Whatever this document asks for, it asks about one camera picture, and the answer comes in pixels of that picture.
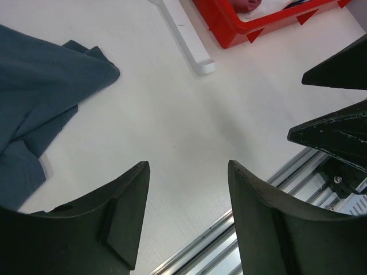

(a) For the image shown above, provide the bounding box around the aluminium rail base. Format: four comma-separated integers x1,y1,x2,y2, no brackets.
154,149,366,274

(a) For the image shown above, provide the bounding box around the white cloth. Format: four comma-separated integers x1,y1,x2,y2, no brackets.
236,0,339,23

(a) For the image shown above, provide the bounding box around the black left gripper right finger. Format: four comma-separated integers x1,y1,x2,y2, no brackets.
228,160,366,274

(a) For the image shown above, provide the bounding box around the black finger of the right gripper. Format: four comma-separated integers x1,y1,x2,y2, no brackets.
287,100,366,172
302,35,366,90

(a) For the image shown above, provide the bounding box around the white clothes rack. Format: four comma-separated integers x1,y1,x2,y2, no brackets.
150,0,216,76

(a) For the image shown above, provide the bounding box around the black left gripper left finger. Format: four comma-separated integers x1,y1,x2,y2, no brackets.
1,161,150,274

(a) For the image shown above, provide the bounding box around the maroon red tank top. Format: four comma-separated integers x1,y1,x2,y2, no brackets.
229,0,262,13

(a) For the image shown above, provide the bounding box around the blue tank top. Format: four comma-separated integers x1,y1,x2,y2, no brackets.
1,26,120,210

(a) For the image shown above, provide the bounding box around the red plastic bin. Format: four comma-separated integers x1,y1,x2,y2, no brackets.
193,0,351,49

